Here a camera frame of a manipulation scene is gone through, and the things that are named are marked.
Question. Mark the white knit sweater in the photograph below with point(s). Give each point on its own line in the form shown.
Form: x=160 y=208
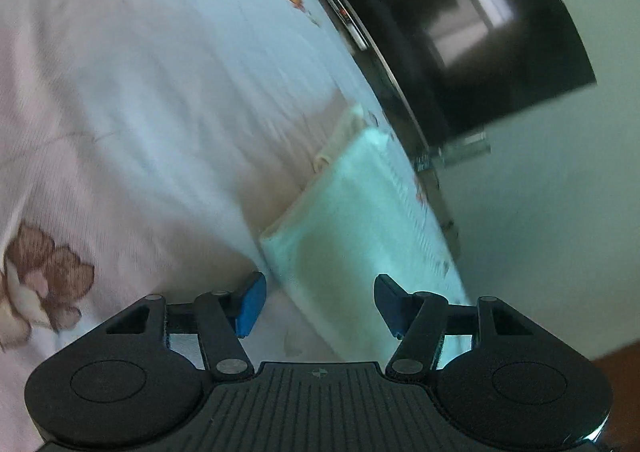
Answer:
x=350 y=212

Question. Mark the wooden television stand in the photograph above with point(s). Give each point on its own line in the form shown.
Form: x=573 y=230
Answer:
x=434 y=192

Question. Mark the brown wooden door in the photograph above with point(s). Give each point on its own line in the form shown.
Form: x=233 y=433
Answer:
x=622 y=397

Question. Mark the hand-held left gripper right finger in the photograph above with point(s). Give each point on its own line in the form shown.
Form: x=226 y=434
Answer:
x=390 y=302

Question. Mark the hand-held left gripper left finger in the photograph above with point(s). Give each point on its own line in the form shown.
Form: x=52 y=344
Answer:
x=252 y=302

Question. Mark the curved black television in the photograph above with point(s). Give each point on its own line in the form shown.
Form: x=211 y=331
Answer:
x=475 y=32

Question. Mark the glass table lamp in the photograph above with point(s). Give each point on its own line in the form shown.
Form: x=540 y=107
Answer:
x=465 y=148

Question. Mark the floral bed sheet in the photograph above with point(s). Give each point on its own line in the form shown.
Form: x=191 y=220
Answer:
x=125 y=107

